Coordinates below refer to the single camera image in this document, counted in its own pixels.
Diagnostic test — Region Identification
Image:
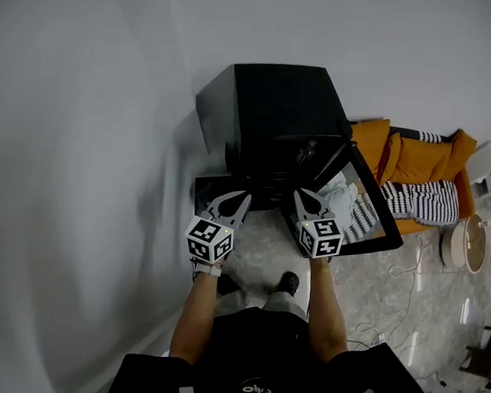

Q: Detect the black white striped blanket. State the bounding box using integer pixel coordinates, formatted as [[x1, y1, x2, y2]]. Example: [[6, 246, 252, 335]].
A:
[[339, 176, 461, 244]]

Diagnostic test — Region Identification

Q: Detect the orange sofa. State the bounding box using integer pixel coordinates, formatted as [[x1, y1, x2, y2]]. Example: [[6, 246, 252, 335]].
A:
[[348, 113, 483, 239]]

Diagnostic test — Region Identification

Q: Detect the black framed glass cabinet door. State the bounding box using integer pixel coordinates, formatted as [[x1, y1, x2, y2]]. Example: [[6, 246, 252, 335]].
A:
[[277, 138, 404, 260]]

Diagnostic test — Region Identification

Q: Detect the white low cabinet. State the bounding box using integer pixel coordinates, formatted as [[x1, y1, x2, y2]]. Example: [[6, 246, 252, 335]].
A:
[[466, 140, 491, 200]]

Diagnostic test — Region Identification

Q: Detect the person's right black shoe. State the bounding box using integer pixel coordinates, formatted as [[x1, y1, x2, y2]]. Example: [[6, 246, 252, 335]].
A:
[[275, 270, 301, 300]]

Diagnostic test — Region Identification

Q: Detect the person's left forearm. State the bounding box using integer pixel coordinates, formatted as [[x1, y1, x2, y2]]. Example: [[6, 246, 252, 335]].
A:
[[165, 272, 222, 368]]

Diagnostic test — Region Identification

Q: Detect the small striped cushion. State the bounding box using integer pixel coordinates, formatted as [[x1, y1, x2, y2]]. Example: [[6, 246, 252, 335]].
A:
[[417, 129, 444, 144]]

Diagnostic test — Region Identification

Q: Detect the white floor cable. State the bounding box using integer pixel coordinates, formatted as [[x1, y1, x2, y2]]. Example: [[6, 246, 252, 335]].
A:
[[341, 230, 447, 351]]

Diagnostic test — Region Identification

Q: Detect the person's right leg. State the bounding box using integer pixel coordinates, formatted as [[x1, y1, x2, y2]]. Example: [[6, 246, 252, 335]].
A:
[[261, 290, 309, 323]]

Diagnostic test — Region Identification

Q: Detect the white wrist strap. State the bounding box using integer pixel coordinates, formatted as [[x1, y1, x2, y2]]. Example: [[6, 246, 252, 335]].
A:
[[189, 256, 225, 280]]

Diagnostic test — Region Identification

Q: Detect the black cabinet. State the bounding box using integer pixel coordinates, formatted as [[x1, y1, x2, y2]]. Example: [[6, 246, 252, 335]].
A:
[[193, 57, 357, 214]]

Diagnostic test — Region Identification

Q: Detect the person's left leg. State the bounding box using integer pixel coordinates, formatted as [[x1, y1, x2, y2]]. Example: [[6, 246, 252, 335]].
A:
[[216, 289, 252, 317]]

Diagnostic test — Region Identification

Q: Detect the white crumpled cloth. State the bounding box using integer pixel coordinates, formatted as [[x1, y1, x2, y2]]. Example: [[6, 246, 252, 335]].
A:
[[317, 171, 361, 230]]

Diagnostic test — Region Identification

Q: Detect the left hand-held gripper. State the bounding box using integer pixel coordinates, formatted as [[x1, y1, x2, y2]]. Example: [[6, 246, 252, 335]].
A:
[[182, 189, 257, 264]]

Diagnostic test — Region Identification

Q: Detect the person's leg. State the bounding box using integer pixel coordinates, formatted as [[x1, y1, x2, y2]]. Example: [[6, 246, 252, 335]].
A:
[[261, 290, 309, 323], [216, 289, 252, 317]]

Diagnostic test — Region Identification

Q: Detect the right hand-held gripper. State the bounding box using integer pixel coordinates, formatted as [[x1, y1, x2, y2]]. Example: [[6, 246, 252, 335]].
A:
[[292, 186, 346, 260]]

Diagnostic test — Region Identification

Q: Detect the orange cushion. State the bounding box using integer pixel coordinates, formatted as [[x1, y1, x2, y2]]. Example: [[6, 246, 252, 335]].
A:
[[426, 128, 480, 183], [389, 133, 455, 185], [349, 118, 394, 179], [374, 131, 405, 184]]

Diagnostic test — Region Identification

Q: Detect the person's right forearm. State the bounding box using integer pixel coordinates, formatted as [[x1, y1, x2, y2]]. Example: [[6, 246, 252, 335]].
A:
[[304, 254, 349, 364]]

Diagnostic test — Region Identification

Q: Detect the person's black shirt torso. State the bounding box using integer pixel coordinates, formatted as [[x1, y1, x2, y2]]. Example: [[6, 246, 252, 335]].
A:
[[91, 296, 427, 393]]

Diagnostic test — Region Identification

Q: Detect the bottle with green cap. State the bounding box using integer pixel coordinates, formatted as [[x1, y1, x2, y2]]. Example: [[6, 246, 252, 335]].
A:
[[294, 140, 321, 165]]

